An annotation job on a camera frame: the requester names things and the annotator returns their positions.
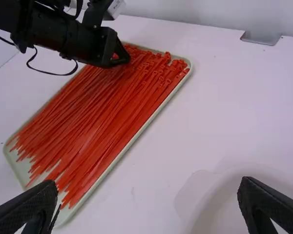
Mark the white dish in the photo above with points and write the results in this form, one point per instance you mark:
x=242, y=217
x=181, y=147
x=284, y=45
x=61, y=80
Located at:
x=210, y=195

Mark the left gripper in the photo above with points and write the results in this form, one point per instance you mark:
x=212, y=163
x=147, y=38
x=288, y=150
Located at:
x=68, y=39

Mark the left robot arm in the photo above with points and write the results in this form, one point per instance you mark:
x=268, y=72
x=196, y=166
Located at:
x=5, y=14

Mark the pale tray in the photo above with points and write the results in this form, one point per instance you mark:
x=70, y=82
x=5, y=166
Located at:
x=66, y=217

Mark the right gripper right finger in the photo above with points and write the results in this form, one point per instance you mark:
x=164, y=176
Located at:
x=273, y=209

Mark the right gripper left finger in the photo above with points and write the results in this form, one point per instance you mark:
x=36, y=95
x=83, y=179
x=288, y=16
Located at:
x=22, y=214

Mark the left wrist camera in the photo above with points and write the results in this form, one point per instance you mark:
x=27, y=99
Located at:
x=117, y=8

